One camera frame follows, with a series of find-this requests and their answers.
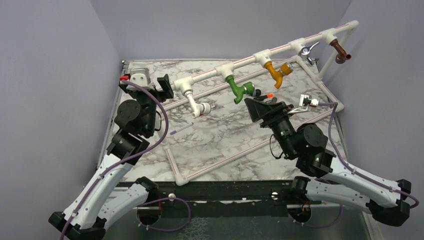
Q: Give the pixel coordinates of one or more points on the purple white pen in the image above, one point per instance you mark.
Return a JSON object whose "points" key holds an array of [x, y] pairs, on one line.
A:
{"points": [[181, 128]]}

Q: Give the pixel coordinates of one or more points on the white PVC pipe frame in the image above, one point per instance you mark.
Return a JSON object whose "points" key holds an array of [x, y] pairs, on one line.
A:
{"points": [[278, 56]]}

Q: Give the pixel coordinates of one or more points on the black orange marker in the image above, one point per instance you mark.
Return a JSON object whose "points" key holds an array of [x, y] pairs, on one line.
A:
{"points": [[264, 97]]}

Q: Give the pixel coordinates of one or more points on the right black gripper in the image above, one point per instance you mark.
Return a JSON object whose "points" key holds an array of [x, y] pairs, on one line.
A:
{"points": [[259, 110]]}

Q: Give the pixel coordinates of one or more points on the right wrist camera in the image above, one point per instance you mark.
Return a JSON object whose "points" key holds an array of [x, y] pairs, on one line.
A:
{"points": [[306, 102]]}

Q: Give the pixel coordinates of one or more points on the green faucet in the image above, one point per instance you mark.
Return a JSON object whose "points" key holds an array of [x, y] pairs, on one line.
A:
{"points": [[247, 88]]}

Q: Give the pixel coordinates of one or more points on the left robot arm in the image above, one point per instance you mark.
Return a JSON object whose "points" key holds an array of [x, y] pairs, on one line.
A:
{"points": [[143, 124]]}

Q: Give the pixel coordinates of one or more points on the orange yellow faucet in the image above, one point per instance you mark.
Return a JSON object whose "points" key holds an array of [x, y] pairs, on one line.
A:
{"points": [[278, 75]]}

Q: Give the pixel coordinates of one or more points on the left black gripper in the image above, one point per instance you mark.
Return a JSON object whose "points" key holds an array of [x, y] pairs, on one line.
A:
{"points": [[168, 93]]}

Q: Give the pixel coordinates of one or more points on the chrome lever faucet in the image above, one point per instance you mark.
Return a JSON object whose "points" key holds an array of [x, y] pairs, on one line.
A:
{"points": [[305, 53]]}

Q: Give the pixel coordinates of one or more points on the black table front rail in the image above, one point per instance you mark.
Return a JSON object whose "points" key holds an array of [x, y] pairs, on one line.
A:
{"points": [[224, 199]]}

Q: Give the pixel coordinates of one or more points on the white plastic faucet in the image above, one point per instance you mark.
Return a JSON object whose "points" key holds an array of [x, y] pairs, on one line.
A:
{"points": [[197, 109]]}

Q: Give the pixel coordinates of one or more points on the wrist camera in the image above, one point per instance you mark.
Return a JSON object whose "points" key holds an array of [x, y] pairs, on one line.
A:
{"points": [[140, 76], [306, 102]]}

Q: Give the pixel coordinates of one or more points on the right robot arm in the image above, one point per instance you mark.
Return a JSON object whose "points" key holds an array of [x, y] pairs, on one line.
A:
{"points": [[325, 175]]}

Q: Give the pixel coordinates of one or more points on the brown faucet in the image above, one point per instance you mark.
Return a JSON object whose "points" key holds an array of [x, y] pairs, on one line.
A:
{"points": [[341, 55]]}

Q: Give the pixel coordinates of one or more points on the black grey small fitting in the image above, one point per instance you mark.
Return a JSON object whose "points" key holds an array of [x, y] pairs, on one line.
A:
{"points": [[256, 93]]}

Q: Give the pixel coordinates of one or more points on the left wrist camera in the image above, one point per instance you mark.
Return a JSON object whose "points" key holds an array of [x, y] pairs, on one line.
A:
{"points": [[140, 76]]}

